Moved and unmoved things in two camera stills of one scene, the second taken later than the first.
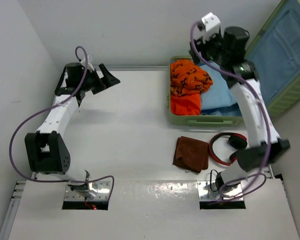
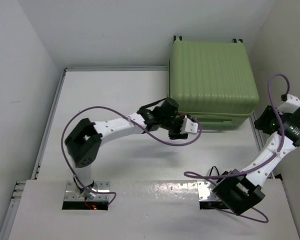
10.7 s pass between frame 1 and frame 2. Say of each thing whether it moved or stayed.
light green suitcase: moved
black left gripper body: moved
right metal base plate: stayed
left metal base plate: stayed
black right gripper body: moved
